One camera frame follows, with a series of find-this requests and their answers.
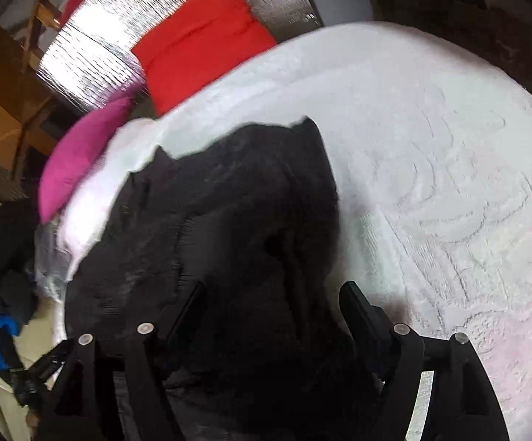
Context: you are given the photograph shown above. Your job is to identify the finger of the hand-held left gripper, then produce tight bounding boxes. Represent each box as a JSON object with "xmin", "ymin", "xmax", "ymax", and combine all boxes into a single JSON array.
[{"xmin": 7, "ymin": 339, "xmax": 74, "ymax": 412}]

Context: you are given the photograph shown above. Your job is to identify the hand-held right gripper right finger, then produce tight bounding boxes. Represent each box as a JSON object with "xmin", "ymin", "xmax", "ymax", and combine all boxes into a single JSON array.
[{"xmin": 338, "ymin": 280, "xmax": 511, "ymax": 441}]

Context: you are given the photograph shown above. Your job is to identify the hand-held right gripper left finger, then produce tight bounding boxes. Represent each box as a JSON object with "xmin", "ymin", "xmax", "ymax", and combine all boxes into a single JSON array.
[{"xmin": 40, "ymin": 280, "xmax": 208, "ymax": 441}]

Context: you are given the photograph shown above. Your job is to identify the black quilted jacket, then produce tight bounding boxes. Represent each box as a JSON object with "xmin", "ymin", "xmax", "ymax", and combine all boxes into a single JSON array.
[{"xmin": 64, "ymin": 117, "xmax": 386, "ymax": 441}]

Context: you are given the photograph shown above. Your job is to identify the cream leather sofa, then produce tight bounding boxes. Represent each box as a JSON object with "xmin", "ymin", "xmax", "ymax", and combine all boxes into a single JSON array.
[{"xmin": 0, "ymin": 303, "xmax": 69, "ymax": 441}]

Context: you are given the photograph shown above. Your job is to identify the grey garment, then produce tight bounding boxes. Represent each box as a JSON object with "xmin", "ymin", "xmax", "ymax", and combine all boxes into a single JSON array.
[{"xmin": 33, "ymin": 223, "xmax": 71, "ymax": 301}]

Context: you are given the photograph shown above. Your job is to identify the white bed blanket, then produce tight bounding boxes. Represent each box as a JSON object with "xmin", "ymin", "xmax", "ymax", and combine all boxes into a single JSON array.
[{"xmin": 40, "ymin": 21, "xmax": 532, "ymax": 441}]

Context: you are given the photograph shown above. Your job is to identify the pink pillow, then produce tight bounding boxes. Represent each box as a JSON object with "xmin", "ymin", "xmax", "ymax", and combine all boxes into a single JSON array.
[{"xmin": 37, "ymin": 96, "xmax": 135, "ymax": 223}]

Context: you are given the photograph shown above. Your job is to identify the red pillow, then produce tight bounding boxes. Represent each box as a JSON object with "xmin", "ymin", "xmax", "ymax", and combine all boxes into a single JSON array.
[{"xmin": 132, "ymin": 0, "xmax": 278, "ymax": 115}]

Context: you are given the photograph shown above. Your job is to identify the silver foil insulation panel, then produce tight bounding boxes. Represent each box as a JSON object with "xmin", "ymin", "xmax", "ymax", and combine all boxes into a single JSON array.
[{"xmin": 38, "ymin": 0, "xmax": 324, "ymax": 115}]

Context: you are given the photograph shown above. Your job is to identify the wooden stair railing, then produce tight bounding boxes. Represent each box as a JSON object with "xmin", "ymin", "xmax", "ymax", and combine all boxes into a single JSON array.
[{"xmin": 15, "ymin": 0, "xmax": 71, "ymax": 74}]

